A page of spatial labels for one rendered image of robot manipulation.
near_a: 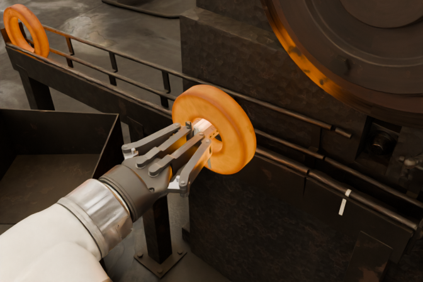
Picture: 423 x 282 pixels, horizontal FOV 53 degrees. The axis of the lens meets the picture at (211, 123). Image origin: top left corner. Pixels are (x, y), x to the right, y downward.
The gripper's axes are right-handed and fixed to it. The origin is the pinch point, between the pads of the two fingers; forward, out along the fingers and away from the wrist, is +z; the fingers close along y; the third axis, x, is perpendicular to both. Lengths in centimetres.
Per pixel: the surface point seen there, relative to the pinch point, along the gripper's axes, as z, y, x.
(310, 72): 12.9, 9.6, 6.6
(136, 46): 108, -153, -89
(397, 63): 5.4, 23.4, 17.3
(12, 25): 14, -94, -18
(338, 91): 12.8, 14.5, 5.1
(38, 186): -17.2, -34.5, -23.8
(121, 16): 131, -194, -91
